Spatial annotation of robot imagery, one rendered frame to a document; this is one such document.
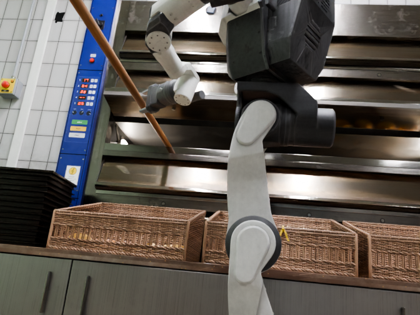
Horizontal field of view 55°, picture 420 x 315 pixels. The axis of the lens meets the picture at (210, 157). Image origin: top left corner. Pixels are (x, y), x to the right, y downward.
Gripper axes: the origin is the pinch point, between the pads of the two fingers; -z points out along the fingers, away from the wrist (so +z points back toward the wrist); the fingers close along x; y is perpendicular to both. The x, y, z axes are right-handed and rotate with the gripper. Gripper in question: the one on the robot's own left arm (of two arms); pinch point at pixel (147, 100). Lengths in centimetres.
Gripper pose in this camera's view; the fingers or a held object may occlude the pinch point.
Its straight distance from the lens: 167.0
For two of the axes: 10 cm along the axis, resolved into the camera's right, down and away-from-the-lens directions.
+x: -0.9, 9.5, -2.9
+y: 6.5, 2.8, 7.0
